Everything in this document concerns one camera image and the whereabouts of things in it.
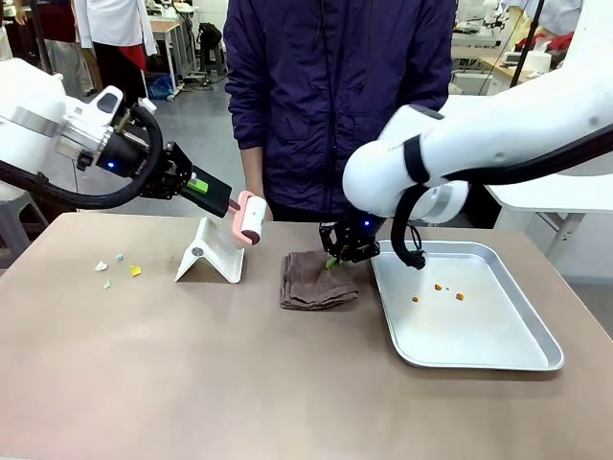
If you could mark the grey plastic stool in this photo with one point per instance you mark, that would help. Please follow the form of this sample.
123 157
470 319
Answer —
19 225

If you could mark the wooden workbench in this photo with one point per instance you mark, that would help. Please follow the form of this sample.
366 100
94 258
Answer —
507 67

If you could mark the person's right forearm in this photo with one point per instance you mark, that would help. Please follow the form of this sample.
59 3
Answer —
253 165

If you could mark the white folded stand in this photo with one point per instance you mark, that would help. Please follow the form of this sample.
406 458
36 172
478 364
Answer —
215 254

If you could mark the black pole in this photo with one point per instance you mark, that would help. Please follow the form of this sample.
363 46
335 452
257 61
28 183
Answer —
527 43
42 33

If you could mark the blue plastic bag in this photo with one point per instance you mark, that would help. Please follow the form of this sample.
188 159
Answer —
160 88

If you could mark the red cloth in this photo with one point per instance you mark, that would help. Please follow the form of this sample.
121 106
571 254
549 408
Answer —
561 42

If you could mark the wooden desk with white legs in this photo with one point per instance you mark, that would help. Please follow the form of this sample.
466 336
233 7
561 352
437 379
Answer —
167 43

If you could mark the black stool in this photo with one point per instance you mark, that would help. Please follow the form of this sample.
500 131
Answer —
211 48

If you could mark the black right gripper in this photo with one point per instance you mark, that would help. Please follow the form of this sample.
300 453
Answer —
359 235

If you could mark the silver metal tray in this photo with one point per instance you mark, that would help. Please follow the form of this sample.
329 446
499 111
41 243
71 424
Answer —
469 330

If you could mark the brown towel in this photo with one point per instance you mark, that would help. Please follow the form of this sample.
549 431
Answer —
311 285

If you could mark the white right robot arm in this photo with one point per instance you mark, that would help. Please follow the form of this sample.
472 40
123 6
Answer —
503 129

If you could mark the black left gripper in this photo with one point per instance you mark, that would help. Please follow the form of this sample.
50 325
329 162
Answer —
122 160

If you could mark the person's right hand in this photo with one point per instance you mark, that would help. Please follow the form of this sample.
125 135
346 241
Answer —
256 188

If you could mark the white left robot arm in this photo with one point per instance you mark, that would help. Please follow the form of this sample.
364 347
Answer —
26 120

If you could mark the person in white shirt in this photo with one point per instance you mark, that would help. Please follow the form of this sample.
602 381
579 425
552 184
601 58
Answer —
120 43

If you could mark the white paper scrap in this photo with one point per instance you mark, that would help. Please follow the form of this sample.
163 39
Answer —
100 266

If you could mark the large white table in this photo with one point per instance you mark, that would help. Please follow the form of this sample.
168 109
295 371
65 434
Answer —
551 194

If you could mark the person in dark red top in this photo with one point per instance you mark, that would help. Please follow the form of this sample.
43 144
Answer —
48 29

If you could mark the person in purple jacket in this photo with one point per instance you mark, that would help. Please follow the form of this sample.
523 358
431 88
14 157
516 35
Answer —
335 96

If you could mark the yellow paper scrap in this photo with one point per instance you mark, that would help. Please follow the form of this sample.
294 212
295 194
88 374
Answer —
136 271

